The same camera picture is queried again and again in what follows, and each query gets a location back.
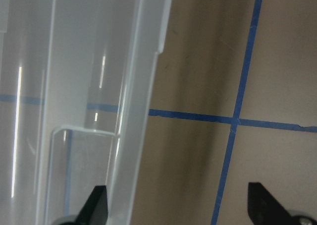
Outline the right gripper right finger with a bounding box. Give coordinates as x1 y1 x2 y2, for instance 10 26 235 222
248 182 300 225

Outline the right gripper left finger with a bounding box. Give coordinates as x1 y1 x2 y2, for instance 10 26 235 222
74 185 108 225

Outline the clear plastic box lid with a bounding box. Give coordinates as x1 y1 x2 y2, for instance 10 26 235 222
0 0 172 225

